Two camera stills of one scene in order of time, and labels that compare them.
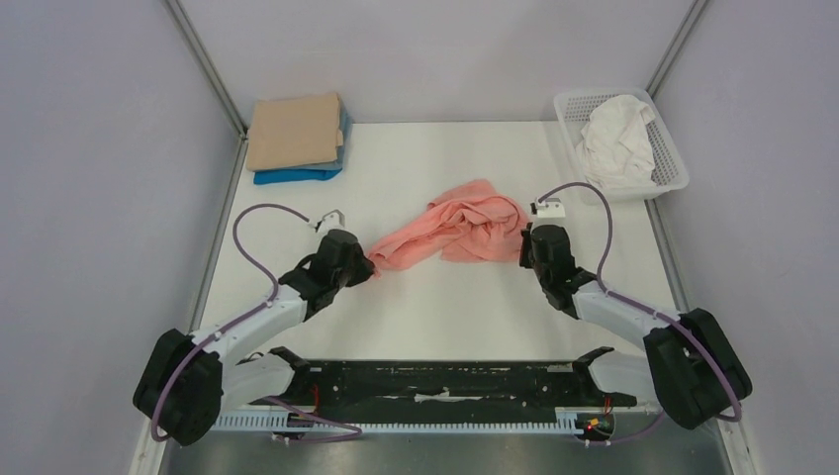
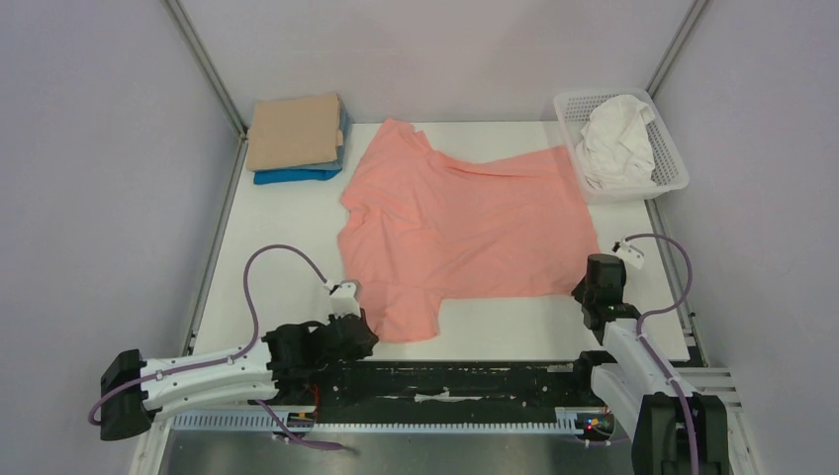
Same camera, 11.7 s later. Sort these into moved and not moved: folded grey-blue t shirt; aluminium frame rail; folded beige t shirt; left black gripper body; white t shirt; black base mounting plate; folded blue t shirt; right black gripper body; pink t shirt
Moved: right black gripper body; pink t shirt; left black gripper body
Not moved: black base mounting plate; white t shirt; folded grey-blue t shirt; folded blue t shirt; aluminium frame rail; folded beige t shirt
